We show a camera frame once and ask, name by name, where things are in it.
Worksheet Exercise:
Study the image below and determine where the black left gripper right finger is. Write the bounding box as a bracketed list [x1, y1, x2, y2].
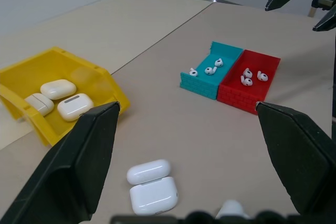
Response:
[255, 101, 336, 216]

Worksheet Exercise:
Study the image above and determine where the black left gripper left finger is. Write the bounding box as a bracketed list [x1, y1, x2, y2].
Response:
[0, 101, 122, 224]

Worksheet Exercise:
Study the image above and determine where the white earbud case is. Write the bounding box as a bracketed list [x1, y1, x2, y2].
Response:
[126, 158, 180, 216]
[40, 79, 77, 101]
[24, 92, 55, 117]
[57, 93, 95, 122]

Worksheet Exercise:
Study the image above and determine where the white earbud case top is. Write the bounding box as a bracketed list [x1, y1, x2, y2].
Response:
[40, 79, 77, 101]

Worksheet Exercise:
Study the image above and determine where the yellow plastic bin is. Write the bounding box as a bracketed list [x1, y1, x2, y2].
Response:
[0, 46, 131, 147]

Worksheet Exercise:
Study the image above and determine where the red brick-pattern tray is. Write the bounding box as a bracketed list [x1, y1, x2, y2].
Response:
[216, 49, 281, 116]

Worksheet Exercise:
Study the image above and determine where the white rounded plastic object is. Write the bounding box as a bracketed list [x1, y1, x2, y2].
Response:
[215, 199, 250, 220]

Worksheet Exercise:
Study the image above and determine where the teal brick-pattern tray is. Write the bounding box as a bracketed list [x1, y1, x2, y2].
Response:
[179, 41, 245, 101]

